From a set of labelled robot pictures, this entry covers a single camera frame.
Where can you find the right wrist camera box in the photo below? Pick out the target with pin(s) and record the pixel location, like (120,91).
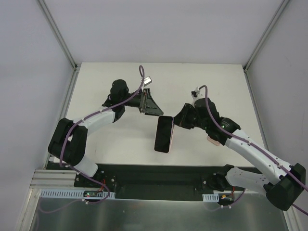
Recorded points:
(195,93)

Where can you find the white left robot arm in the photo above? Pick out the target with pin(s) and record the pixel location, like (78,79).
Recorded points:
(70,137)

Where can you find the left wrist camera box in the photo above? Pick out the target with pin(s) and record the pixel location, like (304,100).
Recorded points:
(147,81)

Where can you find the right aluminium frame post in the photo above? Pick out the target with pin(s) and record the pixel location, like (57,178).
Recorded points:
(266,33)

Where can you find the pink silicone phone case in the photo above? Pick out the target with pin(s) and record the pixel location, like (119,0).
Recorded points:
(214,142)

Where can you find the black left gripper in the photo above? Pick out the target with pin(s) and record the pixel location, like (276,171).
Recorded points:
(145,100)

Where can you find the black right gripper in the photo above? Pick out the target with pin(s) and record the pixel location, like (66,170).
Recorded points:
(186,116)

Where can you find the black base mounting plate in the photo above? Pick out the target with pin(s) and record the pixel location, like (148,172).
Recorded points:
(151,182)

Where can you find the aluminium table edge rail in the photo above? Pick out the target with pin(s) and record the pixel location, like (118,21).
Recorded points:
(53,179)

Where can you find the white cable duct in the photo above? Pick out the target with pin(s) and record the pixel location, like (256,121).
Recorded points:
(214,198)
(76,194)

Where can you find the left aluminium frame post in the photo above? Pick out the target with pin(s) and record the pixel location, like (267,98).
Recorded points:
(56,32)

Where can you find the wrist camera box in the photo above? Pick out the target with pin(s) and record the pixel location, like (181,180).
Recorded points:
(147,81)
(195,93)

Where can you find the aluminium frame post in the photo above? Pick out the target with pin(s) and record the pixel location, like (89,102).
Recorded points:
(56,32)
(266,33)

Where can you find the left white cable duct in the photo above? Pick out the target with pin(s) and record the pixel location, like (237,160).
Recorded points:
(76,194)

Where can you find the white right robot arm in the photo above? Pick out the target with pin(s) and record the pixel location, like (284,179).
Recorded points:
(278,180)

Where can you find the right white cable duct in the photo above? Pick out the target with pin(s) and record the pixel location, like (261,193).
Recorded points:
(214,198)

